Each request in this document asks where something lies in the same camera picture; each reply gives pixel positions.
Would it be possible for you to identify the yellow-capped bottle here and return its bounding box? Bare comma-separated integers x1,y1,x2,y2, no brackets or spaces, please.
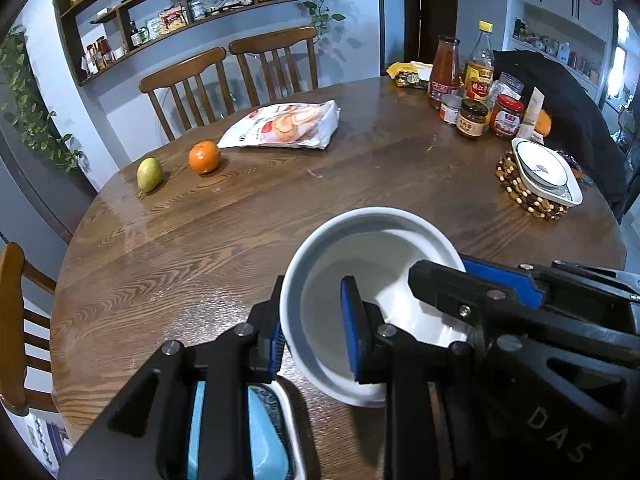
465,21,496,103

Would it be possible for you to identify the dark wooden door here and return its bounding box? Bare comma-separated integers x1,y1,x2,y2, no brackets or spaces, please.
402,0,458,78

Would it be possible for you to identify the white ribbed bowl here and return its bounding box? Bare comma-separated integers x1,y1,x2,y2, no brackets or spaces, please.
279,207,473,408

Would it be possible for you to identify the wooden wall shelf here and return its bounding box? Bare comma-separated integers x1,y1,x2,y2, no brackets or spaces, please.
52,0,321,87

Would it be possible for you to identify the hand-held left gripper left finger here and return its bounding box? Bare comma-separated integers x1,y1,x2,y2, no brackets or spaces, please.
57,287,288,480

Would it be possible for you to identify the patterned floor mat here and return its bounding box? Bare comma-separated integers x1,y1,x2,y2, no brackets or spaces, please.
25,410,68,467

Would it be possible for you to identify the long trailing green plant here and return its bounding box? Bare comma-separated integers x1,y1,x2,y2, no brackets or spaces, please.
0,25,83,176

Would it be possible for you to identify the green pear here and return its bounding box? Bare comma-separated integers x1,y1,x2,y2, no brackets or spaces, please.
136,157,164,196

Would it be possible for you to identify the orange mandarin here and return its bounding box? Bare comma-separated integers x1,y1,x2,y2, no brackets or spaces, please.
188,141,221,175

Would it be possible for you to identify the white snack bag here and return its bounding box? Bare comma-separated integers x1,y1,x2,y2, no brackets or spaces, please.
217,100,342,150

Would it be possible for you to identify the dark sauce jar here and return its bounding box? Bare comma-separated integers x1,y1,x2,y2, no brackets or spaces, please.
456,99,490,139

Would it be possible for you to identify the white paper carton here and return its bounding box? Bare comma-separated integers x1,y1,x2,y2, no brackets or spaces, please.
522,87,545,138

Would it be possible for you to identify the yellow food packet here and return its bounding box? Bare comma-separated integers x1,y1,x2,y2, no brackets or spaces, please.
159,6,190,36

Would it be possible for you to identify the white oval dish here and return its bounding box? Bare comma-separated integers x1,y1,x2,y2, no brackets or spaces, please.
511,137,584,207

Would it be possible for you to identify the yellow snack packet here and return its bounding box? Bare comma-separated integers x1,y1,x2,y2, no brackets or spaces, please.
387,61,436,90

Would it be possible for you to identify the small glass jar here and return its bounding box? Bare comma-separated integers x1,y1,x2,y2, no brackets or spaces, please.
440,94,463,125

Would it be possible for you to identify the wooden chair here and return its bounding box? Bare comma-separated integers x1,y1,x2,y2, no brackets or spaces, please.
228,26,319,103
138,46,236,142
0,242,58,417

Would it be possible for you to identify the large square patterned plate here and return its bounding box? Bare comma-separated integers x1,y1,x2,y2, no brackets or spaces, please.
257,380,308,480

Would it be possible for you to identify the beaded wooden trivet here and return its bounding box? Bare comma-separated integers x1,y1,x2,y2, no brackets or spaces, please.
495,150,571,222

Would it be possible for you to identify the white bowl with dark rim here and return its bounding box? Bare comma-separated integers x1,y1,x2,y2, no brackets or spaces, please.
515,140,577,191

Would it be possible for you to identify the grey fridge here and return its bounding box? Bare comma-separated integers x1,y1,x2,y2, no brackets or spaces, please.
0,127,101,246

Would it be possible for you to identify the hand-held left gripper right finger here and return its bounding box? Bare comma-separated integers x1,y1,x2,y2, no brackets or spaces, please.
340,275,482,480

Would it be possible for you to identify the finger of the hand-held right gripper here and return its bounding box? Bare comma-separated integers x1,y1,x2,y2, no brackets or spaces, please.
460,254,640,311
407,259,640,413

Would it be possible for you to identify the black jacket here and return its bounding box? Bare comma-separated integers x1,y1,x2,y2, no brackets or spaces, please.
492,49,628,223

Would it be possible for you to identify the clear glass jar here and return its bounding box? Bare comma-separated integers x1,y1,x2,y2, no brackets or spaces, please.
492,72,525,103

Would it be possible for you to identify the tall red sauce bottle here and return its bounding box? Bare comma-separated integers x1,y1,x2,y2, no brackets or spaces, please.
427,35,462,111

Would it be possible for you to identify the blue plate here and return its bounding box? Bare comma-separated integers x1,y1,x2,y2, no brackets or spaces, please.
187,380,292,480

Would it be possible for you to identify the red-lidded jar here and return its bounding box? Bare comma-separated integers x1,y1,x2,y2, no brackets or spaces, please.
489,94,525,140

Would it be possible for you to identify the small trailing green plant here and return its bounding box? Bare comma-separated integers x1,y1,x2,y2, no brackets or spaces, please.
297,0,348,46

